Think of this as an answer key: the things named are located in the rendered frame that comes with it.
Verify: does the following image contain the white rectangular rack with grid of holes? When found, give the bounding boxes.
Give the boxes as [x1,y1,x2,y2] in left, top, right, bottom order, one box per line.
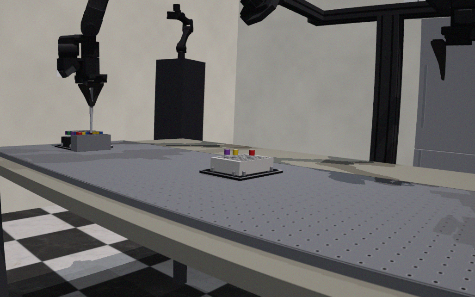
[210,154,274,176]

